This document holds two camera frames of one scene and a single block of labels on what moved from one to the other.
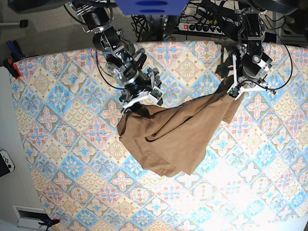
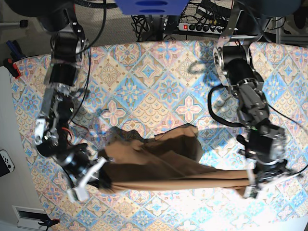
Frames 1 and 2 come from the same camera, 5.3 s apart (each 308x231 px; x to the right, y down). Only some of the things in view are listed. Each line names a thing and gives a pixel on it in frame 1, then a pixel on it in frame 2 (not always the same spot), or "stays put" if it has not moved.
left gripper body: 153,92 → 84,173
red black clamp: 12,68 stays put
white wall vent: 29,217 stays put
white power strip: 202,28 stays put
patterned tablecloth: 252,176 stays put
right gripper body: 250,70 → 260,171
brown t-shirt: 174,137 → 167,161
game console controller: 6,165 stays put
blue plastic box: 151,7 stays put
